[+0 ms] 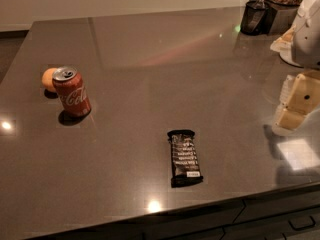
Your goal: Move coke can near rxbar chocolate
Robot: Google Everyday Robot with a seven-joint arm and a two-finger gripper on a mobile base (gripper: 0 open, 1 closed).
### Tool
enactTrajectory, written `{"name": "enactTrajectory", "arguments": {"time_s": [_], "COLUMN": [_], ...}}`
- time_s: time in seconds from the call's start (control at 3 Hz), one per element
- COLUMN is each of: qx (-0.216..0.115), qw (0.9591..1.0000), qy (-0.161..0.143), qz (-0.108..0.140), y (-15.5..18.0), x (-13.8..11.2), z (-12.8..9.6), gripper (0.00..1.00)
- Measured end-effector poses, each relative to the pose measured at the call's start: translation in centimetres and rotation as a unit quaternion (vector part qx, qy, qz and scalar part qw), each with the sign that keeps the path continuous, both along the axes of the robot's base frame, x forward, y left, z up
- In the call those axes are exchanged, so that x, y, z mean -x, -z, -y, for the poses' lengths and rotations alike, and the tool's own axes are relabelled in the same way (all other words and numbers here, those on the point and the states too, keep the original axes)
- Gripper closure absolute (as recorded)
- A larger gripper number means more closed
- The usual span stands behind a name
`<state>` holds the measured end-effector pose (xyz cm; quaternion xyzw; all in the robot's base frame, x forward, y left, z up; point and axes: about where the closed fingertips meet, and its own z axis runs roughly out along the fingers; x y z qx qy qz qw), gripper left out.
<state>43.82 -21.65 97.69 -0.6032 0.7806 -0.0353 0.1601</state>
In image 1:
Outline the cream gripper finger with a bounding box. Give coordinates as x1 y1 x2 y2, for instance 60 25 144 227
272 70 320 136

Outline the red coke can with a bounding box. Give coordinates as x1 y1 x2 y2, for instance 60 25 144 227
52 66 91 118

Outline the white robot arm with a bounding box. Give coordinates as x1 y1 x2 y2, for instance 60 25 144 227
270 0 320 136

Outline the black rxbar chocolate wrapper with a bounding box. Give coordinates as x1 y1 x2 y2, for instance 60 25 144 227
167 129 203 188

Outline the dark metal box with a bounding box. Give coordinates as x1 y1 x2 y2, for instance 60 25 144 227
260 0 298 35

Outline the black mesh cup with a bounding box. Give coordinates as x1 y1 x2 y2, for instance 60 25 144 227
240 1 268 35

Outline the orange fruit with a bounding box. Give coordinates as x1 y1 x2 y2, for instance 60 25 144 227
41 68 56 93

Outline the black drawer handle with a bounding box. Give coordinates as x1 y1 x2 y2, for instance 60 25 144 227
288 216 316 231

